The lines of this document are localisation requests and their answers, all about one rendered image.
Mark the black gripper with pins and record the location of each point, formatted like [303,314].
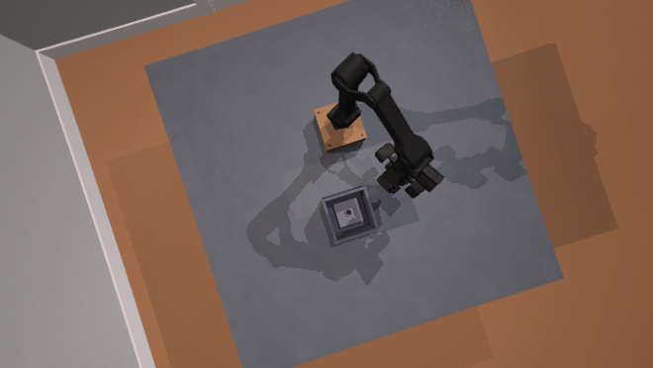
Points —
[385,152]

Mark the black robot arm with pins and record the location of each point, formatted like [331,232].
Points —
[413,152]

